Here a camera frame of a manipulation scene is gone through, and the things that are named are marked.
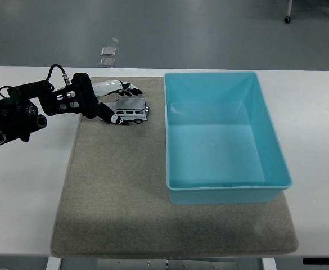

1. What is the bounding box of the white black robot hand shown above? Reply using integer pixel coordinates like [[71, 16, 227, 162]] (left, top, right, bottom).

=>
[[73, 72, 143, 127]]

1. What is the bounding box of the white toy car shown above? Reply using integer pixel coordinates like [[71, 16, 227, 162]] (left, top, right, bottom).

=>
[[107, 97, 150, 125]]

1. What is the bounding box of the blue plastic box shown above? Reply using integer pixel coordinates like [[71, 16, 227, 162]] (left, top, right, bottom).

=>
[[163, 71, 294, 205]]

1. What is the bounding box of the brown fabric mat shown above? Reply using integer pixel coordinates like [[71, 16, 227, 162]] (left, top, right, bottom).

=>
[[49, 76, 299, 259]]

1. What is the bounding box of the white table leg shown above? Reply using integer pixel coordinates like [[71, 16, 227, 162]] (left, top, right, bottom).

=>
[[46, 256, 62, 270], [262, 257, 278, 270]]

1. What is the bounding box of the grey metal plate with screws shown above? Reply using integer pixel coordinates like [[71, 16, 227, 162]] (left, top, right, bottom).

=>
[[96, 259, 238, 270]]

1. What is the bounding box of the white cart leg with caster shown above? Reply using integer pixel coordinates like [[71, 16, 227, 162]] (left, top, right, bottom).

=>
[[283, 0, 293, 24]]

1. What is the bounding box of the black table control panel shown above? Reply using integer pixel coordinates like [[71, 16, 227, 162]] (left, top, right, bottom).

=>
[[302, 257, 329, 266]]

